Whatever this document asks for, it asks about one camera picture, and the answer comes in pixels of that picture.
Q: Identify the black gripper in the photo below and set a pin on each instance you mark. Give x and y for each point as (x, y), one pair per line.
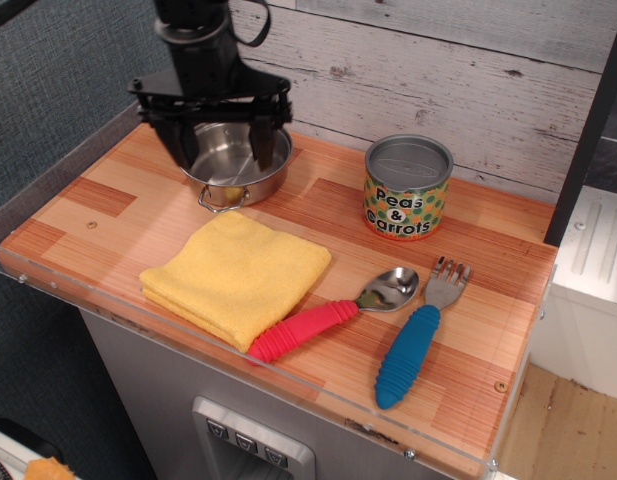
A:
(209, 77)

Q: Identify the silver metal pot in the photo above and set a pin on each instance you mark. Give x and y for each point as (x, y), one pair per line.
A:
(225, 175)

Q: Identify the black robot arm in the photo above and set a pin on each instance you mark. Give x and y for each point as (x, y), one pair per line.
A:
(204, 16)

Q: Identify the yellow folded rag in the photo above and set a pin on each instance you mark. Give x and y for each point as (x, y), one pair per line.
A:
(235, 278)

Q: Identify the peas and carrots can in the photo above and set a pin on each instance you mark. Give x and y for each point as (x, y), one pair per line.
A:
(407, 178)

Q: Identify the grey toy fridge cabinet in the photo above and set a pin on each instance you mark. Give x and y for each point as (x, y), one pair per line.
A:
(157, 384)

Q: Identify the silver dispenser button panel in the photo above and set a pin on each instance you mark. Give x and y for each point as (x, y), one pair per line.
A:
(237, 447)

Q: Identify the orange object bottom left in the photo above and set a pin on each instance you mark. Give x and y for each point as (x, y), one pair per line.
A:
(48, 469)

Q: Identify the clear acrylic guard rail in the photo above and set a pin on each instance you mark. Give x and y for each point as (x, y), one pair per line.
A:
(85, 229)

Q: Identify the red handled spoon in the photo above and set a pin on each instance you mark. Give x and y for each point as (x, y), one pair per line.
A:
(387, 292)

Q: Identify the blue handled fork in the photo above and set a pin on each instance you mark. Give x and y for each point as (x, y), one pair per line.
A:
(403, 362)

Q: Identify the black vertical post right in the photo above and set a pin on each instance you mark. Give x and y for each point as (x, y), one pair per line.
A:
(599, 112)

